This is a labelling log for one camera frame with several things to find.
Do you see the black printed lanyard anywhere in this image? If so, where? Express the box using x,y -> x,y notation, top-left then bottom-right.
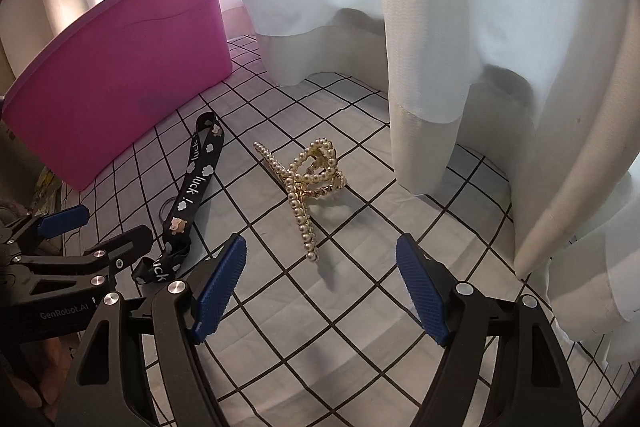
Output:
131,110 -> 227,285

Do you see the pearl gold hair claw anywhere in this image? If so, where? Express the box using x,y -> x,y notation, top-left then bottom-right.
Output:
254,138 -> 347,262

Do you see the person left hand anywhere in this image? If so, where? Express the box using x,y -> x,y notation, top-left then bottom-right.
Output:
1,334 -> 79,426

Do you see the black grid white tablecloth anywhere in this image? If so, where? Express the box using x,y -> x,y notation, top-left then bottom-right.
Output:
54,33 -> 622,427

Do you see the pink plastic tub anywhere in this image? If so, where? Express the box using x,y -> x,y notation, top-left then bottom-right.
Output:
2,0 -> 232,191

